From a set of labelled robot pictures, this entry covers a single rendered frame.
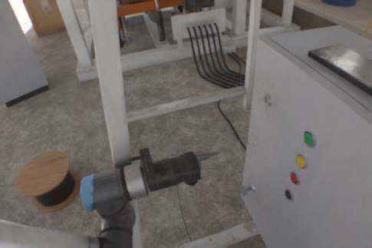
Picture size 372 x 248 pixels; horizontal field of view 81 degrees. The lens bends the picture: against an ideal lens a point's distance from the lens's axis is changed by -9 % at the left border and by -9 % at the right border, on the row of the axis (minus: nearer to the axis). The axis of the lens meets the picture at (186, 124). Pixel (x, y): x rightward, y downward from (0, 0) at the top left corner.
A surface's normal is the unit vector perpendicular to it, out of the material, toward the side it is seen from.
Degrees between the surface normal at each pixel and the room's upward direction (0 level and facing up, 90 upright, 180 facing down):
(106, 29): 87
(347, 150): 90
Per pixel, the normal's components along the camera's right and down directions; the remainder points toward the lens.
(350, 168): -0.96, 0.24
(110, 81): 0.27, 0.58
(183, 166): -0.15, -0.73
